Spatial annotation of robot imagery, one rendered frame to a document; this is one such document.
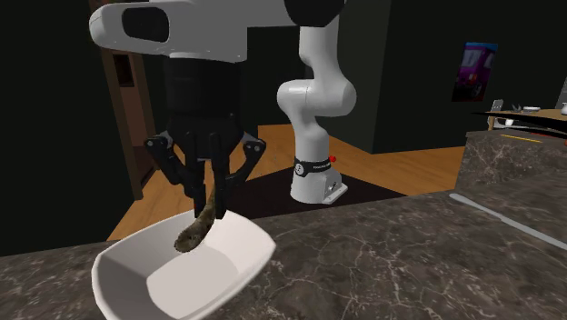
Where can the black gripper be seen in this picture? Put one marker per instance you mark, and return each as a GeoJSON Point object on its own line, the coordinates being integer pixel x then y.
{"type": "Point", "coordinates": [201, 97]}

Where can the brown curved object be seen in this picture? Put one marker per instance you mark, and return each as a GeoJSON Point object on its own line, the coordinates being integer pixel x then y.
{"type": "Point", "coordinates": [195, 232]}

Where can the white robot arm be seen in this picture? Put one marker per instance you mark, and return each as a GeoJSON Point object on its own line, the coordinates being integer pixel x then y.
{"type": "Point", "coordinates": [310, 133]}

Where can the dark robot stand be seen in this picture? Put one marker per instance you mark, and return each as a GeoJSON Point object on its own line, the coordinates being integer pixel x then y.
{"type": "Point", "coordinates": [265, 195]}

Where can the brown wooden door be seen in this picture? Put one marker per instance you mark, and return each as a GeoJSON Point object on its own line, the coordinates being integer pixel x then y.
{"type": "Point", "coordinates": [133, 115]}

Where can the white square bowl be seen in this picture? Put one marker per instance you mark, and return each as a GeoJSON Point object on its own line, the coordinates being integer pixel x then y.
{"type": "Point", "coordinates": [195, 283]}

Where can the silver knife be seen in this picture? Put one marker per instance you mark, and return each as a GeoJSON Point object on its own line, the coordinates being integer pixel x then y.
{"type": "Point", "coordinates": [509, 220]}

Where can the yellow thin stick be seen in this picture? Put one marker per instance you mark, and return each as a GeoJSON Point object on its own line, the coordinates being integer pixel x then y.
{"type": "Point", "coordinates": [522, 138]}

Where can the wooden desk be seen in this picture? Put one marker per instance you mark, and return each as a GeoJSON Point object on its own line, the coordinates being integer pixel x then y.
{"type": "Point", "coordinates": [545, 114]}

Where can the purple wall picture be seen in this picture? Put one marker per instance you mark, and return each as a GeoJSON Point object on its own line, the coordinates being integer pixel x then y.
{"type": "Point", "coordinates": [474, 71]}

